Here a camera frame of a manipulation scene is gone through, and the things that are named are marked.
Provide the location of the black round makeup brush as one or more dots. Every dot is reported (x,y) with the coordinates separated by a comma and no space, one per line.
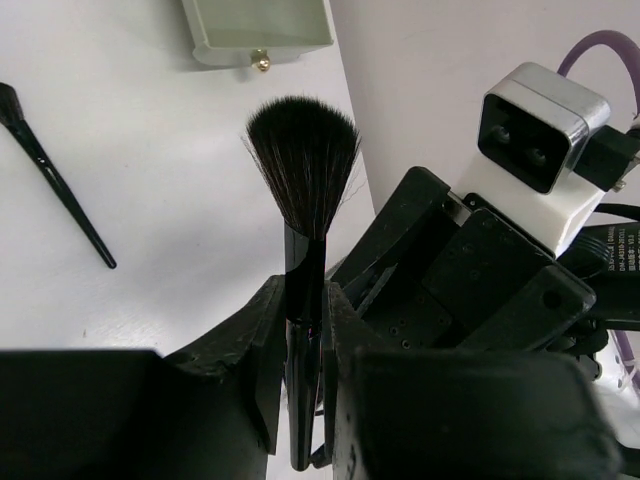
(12,118)

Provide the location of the black fan makeup brush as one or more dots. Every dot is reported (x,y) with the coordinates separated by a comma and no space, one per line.
(305,151)

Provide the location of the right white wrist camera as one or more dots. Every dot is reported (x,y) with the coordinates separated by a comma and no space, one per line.
(535,124)

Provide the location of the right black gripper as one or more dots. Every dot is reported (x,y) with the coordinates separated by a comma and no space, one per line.
(435,272)

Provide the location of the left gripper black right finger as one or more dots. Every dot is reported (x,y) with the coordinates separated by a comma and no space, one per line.
(453,414)

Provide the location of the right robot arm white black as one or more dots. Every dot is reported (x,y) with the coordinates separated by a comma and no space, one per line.
(601,257)

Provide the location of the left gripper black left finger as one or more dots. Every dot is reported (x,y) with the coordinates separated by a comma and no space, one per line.
(209,410)

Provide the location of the round cream drawer organizer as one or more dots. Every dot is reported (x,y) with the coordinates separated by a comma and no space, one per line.
(244,33)

